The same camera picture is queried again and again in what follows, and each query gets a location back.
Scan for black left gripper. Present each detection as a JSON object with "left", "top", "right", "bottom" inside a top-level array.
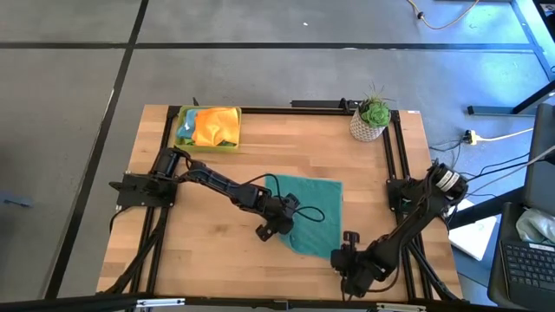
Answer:
[{"left": 255, "top": 203, "right": 301, "bottom": 243}]

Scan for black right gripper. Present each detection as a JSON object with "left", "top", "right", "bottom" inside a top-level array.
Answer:
[{"left": 330, "top": 246, "right": 383, "bottom": 283}]

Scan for teal microfiber towel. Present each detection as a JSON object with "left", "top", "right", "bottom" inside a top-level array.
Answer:
[{"left": 264, "top": 173, "right": 344, "bottom": 262}]

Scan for orange microfiber towel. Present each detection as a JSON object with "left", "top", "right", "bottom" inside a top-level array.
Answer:
[{"left": 192, "top": 107, "right": 241, "bottom": 147}]

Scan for turquoise microfiber towel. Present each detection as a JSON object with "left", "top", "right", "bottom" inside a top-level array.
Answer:
[{"left": 176, "top": 108, "right": 203, "bottom": 140}]

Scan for black crossbeam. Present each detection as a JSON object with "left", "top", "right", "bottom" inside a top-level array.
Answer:
[{"left": 0, "top": 293, "right": 555, "bottom": 312}]

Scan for yellow-green plastic bin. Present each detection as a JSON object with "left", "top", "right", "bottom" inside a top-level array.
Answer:
[{"left": 174, "top": 105, "right": 243, "bottom": 154}]

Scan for triangle-patterned plant pot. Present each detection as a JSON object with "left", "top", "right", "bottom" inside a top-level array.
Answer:
[{"left": 349, "top": 108, "right": 388, "bottom": 143}]

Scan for black clamp bar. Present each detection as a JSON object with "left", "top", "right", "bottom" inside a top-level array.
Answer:
[{"left": 290, "top": 99, "right": 362, "bottom": 110}]

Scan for white notebook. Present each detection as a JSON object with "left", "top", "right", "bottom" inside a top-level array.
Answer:
[{"left": 447, "top": 197, "right": 499, "bottom": 263}]

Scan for green potted plant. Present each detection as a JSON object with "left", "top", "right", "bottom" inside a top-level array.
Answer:
[{"left": 359, "top": 81, "right": 396, "bottom": 129}]

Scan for black diagonal desk bar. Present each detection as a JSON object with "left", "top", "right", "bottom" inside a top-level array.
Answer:
[{"left": 448, "top": 185, "right": 526, "bottom": 231}]

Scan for dark grey laptop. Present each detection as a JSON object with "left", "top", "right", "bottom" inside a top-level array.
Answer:
[{"left": 487, "top": 102, "right": 555, "bottom": 311}]

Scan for pale crumpled cloth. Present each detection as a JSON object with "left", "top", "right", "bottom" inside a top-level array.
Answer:
[{"left": 514, "top": 207, "right": 555, "bottom": 246}]

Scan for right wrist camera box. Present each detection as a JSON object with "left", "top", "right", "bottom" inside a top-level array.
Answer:
[{"left": 342, "top": 276, "right": 376, "bottom": 301}]

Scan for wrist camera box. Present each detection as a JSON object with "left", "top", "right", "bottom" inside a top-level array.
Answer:
[
  {"left": 342, "top": 276, "right": 376, "bottom": 301},
  {"left": 281, "top": 193, "right": 302, "bottom": 212}
]

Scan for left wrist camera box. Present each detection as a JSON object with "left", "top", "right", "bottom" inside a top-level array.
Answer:
[{"left": 281, "top": 193, "right": 302, "bottom": 212}]

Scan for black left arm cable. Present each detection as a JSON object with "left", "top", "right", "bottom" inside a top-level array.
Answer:
[{"left": 239, "top": 172, "right": 327, "bottom": 224}]

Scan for silver beam bracket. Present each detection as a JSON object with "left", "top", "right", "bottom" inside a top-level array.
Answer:
[
  {"left": 135, "top": 297, "right": 186, "bottom": 309},
  {"left": 375, "top": 302, "right": 428, "bottom": 312}
]

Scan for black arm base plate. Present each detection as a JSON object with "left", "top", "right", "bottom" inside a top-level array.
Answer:
[
  {"left": 108, "top": 172, "right": 180, "bottom": 209},
  {"left": 385, "top": 177, "right": 450, "bottom": 214}
]

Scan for black aluminium table frame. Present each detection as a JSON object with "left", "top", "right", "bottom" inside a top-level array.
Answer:
[{"left": 97, "top": 105, "right": 463, "bottom": 304}]

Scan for black floor cable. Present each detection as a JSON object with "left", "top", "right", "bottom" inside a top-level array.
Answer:
[{"left": 466, "top": 151, "right": 533, "bottom": 183}]

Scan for grey floor cable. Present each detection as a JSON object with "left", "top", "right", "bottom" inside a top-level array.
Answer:
[{"left": 466, "top": 145, "right": 555, "bottom": 203}]

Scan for white floor cable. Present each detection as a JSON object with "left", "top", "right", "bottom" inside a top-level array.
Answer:
[{"left": 475, "top": 127, "right": 535, "bottom": 143}]

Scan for black desk leg frame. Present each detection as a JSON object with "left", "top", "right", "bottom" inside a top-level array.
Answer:
[{"left": 467, "top": 0, "right": 555, "bottom": 117}]

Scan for yellow floor cable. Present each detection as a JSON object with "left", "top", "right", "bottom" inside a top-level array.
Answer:
[{"left": 406, "top": 0, "right": 481, "bottom": 31}]

